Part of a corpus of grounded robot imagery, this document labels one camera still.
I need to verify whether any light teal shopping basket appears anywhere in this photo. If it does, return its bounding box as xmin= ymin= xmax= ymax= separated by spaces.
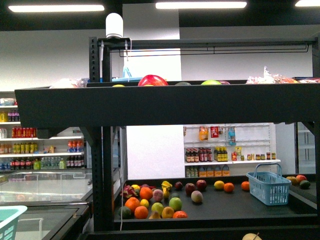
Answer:
xmin=0 ymin=205 xmax=28 ymax=240

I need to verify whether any large red apple top shelf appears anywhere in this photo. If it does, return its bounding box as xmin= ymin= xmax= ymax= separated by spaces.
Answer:
xmin=138 ymin=74 xmax=168 ymax=86

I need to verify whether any white background grocery shelf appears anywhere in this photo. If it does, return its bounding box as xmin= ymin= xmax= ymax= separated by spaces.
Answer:
xmin=183 ymin=122 xmax=280 ymax=178

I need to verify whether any peach on middle shelf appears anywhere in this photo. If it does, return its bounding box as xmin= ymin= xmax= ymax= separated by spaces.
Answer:
xmin=191 ymin=190 xmax=204 ymax=204

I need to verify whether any green apple middle shelf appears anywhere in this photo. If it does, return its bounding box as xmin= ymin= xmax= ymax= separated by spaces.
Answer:
xmin=169 ymin=197 xmax=182 ymax=212

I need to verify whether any yellow lemon middle shelf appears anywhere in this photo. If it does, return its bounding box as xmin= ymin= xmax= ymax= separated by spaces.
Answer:
xmin=214 ymin=180 xmax=225 ymax=191

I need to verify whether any orange beside lemon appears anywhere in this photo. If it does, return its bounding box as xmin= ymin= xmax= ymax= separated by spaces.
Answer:
xmin=223 ymin=182 xmax=235 ymax=193

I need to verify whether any dark red apple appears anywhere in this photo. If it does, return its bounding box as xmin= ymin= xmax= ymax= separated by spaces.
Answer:
xmin=196 ymin=179 xmax=207 ymax=192

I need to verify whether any orange at pile front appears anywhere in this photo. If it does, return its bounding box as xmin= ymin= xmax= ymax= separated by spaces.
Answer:
xmin=134 ymin=206 xmax=149 ymax=220

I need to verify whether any small blue plastic basket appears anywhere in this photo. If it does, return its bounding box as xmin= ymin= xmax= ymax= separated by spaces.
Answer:
xmin=246 ymin=162 xmax=292 ymax=206

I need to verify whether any glass top freezer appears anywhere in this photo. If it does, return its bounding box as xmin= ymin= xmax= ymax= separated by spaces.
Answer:
xmin=0 ymin=169 xmax=92 ymax=240

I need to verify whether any white pear with stem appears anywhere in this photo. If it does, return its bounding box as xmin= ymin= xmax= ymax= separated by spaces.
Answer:
xmin=242 ymin=233 xmax=262 ymax=240

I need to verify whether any white dome camera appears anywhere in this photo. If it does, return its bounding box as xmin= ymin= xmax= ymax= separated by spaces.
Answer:
xmin=105 ymin=13 xmax=124 ymax=39

